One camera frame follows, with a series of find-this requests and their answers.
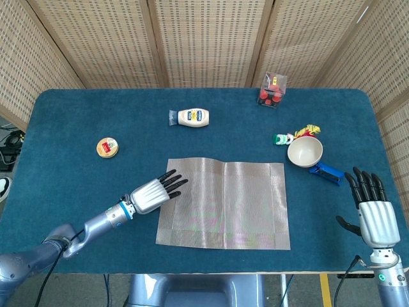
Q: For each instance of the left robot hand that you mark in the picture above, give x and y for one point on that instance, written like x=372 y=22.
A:
x=148 y=198

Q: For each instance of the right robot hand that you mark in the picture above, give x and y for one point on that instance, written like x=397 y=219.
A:
x=378 y=224

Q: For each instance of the beige woven placemat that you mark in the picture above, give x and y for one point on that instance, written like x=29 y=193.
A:
x=230 y=208

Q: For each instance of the white bowl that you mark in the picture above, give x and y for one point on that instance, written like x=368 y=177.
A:
x=305 y=152

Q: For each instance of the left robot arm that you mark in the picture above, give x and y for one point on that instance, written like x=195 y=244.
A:
x=41 y=252

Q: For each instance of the round yellow tin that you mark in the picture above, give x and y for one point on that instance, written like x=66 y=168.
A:
x=108 y=147

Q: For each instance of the blue table carpet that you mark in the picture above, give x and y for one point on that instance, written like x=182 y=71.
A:
x=80 y=179

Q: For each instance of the mayonnaise squeeze bottle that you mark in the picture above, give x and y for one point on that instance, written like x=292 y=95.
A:
x=191 y=117

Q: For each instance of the grey-blue robot torso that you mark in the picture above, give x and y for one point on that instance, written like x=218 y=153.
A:
x=195 y=291

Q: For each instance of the white table leg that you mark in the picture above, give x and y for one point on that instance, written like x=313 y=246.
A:
x=283 y=291

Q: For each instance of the colourful feather shuttlecock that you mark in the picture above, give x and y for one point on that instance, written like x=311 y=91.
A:
x=282 y=139

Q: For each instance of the woven folding screen panel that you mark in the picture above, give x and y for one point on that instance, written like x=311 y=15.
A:
x=96 y=41
x=303 y=41
x=28 y=64
x=207 y=41
x=383 y=64

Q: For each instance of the clear box with red parts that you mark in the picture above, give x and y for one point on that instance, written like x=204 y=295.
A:
x=271 y=92

